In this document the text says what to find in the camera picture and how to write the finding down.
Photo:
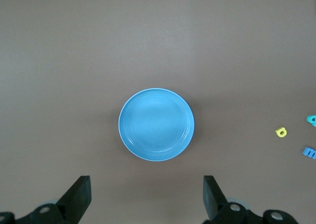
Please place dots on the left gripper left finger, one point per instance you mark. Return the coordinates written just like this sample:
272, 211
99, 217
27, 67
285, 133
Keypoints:
74, 196

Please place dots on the blue plate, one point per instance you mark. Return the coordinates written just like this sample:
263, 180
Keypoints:
155, 125

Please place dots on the blue foam letter m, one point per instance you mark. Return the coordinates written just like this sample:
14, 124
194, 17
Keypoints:
308, 151

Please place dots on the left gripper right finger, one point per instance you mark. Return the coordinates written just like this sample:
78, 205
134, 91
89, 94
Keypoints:
214, 199

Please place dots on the yellow foam letter a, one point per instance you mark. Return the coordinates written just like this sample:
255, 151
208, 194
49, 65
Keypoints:
277, 130

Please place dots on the brown table cover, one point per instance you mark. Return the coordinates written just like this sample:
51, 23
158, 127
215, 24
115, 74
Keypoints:
74, 60

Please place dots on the teal foam letter b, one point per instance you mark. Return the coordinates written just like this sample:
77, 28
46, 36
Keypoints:
309, 117

